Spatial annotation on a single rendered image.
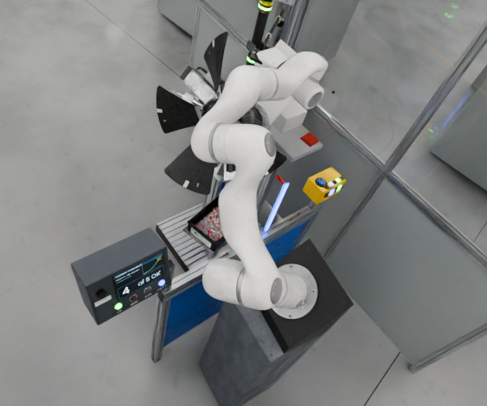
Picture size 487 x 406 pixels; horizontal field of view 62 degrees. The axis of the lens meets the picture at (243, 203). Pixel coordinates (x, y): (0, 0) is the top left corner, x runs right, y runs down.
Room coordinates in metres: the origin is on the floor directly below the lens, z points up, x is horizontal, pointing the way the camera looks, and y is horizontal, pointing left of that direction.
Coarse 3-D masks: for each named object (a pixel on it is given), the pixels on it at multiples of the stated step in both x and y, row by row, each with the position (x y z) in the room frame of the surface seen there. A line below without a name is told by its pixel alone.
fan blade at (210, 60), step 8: (224, 32) 1.63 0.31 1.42; (216, 40) 1.64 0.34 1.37; (224, 40) 1.60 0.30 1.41; (208, 48) 1.67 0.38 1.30; (216, 48) 1.61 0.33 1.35; (224, 48) 1.57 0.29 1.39; (208, 56) 1.65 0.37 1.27; (216, 56) 1.58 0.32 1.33; (208, 64) 1.63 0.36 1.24; (216, 64) 1.55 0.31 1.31; (216, 72) 1.53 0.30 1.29; (216, 80) 1.51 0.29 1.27; (216, 88) 1.49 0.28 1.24
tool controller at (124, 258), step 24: (120, 240) 0.63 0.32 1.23; (144, 240) 0.65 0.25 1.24; (72, 264) 0.50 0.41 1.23; (96, 264) 0.52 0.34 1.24; (120, 264) 0.54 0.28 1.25; (144, 264) 0.57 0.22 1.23; (168, 264) 0.63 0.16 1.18; (96, 288) 0.45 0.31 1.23; (144, 288) 0.55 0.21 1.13; (96, 312) 0.43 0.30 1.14; (120, 312) 0.47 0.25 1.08
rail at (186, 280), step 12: (288, 216) 1.24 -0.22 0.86; (300, 216) 1.27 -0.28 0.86; (312, 216) 1.35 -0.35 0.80; (276, 228) 1.15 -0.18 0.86; (288, 228) 1.21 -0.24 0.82; (264, 240) 1.09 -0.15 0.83; (228, 252) 0.95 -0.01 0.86; (204, 264) 0.85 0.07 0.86; (180, 276) 0.76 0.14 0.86; (192, 276) 0.78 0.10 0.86; (180, 288) 0.73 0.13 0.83
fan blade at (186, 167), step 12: (180, 156) 1.23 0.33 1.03; (192, 156) 1.24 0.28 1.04; (168, 168) 1.19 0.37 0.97; (180, 168) 1.19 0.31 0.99; (192, 168) 1.21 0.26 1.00; (204, 168) 1.23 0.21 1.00; (180, 180) 1.16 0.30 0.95; (192, 180) 1.18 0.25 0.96; (204, 180) 1.19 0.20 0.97; (204, 192) 1.16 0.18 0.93
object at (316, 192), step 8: (328, 168) 1.42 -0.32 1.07; (312, 176) 1.33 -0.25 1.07; (320, 176) 1.35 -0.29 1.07; (328, 176) 1.36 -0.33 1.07; (336, 176) 1.38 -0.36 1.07; (312, 184) 1.30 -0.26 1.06; (328, 184) 1.32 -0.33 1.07; (336, 184) 1.33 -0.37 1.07; (304, 192) 1.31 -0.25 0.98; (312, 192) 1.29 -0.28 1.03; (320, 192) 1.26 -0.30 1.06; (336, 192) 1.36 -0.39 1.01; (312, 200) 1.27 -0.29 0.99; (320, 200) 1.26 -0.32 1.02
